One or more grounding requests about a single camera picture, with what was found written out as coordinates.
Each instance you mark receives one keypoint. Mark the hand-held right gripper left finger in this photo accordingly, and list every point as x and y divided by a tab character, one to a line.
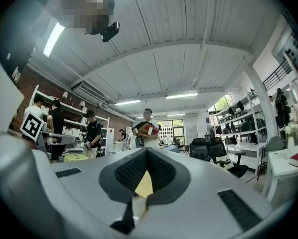
119	180

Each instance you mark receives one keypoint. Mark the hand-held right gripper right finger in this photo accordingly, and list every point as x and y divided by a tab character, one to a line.
171	180

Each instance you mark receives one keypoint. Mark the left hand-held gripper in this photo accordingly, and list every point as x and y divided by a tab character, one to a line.
32	126

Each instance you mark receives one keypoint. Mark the black office chair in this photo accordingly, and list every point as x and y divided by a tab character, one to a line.
228	160
198	148

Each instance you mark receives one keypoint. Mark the white shelf with lamps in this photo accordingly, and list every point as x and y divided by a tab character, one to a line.
71	108

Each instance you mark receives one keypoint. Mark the yellow-green table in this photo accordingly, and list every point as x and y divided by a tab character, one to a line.
75	157

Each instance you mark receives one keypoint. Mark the large window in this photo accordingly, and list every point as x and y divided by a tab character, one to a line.
172	129

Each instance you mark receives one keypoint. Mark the red and black boxes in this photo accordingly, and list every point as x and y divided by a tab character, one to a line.
145	129

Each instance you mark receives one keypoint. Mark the white air conditioner unit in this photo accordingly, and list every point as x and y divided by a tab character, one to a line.
89	92

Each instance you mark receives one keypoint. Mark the long ceiling light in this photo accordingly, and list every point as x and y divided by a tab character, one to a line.
53	38
181	95
127	102

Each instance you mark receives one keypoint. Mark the person's black shirt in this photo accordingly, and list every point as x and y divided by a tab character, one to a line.
17	46

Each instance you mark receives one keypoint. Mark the white shelf with bags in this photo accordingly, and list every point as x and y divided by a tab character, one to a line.
241	126

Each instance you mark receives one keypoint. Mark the white table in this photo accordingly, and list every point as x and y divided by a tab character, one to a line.
278	165

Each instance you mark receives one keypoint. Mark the grey chair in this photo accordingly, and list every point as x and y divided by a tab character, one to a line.
273	144

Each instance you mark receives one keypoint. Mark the white vase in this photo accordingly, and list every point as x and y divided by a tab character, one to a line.
291	142

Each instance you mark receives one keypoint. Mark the white flower bouquet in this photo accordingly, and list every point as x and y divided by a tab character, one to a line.
291	129

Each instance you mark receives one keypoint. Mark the person's head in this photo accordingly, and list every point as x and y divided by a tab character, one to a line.
86	6

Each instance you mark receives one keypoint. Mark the black balcony railing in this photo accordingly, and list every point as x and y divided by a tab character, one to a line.
278	75

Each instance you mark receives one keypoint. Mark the black head-mounted camera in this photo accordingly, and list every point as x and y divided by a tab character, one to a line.
111	31

